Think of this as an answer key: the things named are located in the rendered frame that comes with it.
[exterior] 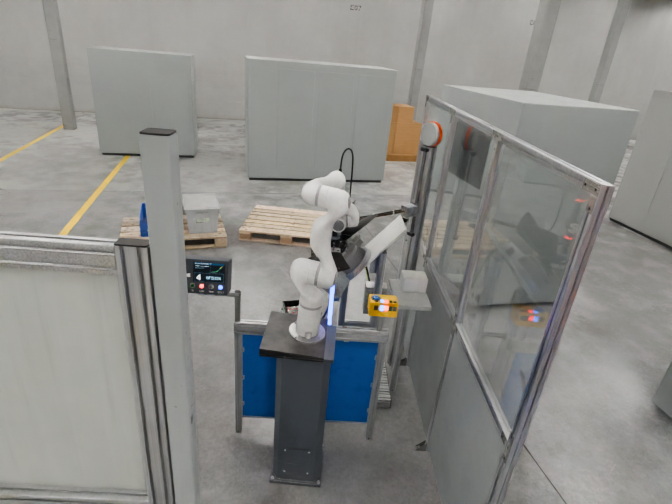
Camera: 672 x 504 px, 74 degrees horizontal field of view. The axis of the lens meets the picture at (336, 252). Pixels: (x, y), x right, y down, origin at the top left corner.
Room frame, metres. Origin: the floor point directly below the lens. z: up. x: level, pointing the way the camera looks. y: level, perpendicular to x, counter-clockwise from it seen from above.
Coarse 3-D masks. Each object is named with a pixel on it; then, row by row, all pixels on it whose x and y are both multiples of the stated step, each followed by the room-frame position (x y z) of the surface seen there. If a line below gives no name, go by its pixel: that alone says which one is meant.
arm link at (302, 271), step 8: (296, 264) 1.90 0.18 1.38; (304, 264) 1.90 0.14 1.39; (312, 264) 1.90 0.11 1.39; (296, 272) 1.88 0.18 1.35; (304, 272) 1.88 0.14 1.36; (312, 272) 1.87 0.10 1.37; (296, 280) 1.88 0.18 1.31; (304, 280) 1.87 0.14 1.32; (312, 280) 1.86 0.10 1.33; (304, 288) 1.89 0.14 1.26; (312, 288) 1.93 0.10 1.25; (304, 296) 1.87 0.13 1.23; (312, 296) 1.89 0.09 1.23; (320, 296) 1.91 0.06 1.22; (304, 304) 1.88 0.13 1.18; (312, 304) 1.87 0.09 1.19; (320, 304) 1.90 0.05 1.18
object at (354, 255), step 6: (354, 246) 2.63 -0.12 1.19; (348, 252) 2.58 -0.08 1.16; (354, 252) 2.58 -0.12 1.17; (360, 252) 2.60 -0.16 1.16; (348, 258) 2.55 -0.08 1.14; (354, 258) 2.55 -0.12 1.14; (360, 258) 2.57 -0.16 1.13; (348, 264) 2.54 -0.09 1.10; (354, 264) 2.53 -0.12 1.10; (348, 270) 2.54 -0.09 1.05
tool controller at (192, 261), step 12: (192, 264) 2.10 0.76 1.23; (204, 264) 2.11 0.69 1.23; (216, 264) 2.11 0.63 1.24; (228, 264) 2.12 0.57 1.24; (192, 276) 2.09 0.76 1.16; (204, 276) 2.09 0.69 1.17; (216, 276) 2.09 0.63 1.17; (228, 276) 2.11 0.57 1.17; (192, 288) 2.07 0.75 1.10; (204, 288) 2.07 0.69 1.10; (216, 288) 2.08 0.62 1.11; (228, 288) 2.11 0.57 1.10
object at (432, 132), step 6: (426, 126) 2.98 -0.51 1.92; (432, 126) 2.94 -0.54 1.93; (438, 126) 2.93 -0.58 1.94; (426, 132) 2.97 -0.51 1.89; (432, 132) 2.93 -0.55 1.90; (438, 132) 2.91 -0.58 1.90; (426, 138) 2.97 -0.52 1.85; (432, 138) 2.93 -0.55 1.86; (438, 138) 2.91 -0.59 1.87; (426, 144) 2.96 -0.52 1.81; (432, 144) 2.93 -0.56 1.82; (438, 144) 2.96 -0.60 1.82
